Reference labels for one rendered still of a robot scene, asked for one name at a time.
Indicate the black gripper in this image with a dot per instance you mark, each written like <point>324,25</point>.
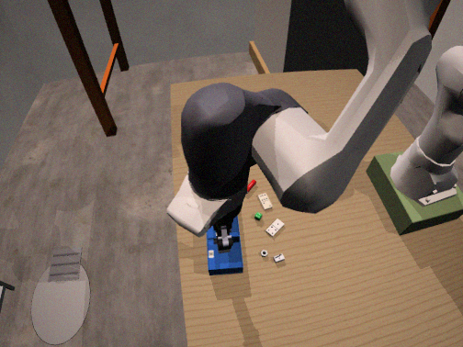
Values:
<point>223,228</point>

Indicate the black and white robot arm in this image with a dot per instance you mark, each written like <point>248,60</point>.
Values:
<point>223,126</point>

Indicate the white domino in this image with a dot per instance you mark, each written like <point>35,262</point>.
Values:
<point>265,201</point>
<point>275,227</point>

